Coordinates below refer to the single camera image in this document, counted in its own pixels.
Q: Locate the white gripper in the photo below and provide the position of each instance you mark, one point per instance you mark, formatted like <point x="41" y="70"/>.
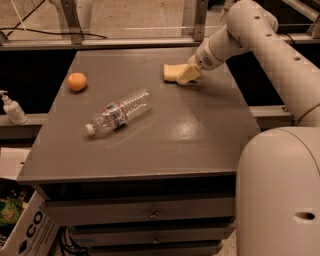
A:
<point x="206" y="60"/>

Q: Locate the yellow sponge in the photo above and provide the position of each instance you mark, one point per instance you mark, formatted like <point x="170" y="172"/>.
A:
<point x="171" y="72"/>

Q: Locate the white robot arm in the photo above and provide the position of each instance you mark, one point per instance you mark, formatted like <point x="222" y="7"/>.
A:
<point x="278" y="177"/>

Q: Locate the clear plastic water bottle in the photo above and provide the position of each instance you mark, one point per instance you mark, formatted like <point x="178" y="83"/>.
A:
<point x="119" y="113"/>

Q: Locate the grey drawer cabinet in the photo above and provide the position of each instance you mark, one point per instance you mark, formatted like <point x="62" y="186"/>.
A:
<point x="161" y="185"/>

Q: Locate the orange fruit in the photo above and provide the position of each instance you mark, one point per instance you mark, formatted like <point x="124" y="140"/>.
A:
<point x="77" y="81"/>

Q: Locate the white pump dispenser bottle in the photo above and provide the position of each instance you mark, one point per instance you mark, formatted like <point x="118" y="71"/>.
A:
<point x="13" y="109"/>

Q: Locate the white cardboard box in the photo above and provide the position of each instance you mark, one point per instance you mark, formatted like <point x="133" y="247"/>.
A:
<point x="25" y="229"/>

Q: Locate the metal window frame rail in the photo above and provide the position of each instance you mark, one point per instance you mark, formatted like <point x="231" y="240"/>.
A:
<point x="97" y="44"/>

